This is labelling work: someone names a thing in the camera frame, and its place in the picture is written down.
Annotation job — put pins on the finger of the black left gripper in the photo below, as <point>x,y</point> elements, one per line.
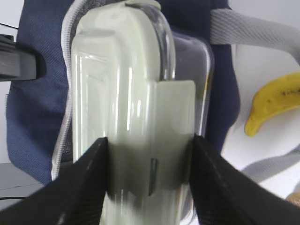
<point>18,62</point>

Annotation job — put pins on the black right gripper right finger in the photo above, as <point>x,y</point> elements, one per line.
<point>224,196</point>

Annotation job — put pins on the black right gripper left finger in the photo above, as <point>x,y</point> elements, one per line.
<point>74,198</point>

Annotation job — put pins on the navy blue lunch bag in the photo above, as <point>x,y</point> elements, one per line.
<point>38,111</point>

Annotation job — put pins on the brown bread loaf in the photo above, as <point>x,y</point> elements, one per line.
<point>294,198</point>

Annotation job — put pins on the yellow banana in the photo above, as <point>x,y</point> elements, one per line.
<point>274,98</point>

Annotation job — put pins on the glass container green lid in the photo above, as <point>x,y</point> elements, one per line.
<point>144,86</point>

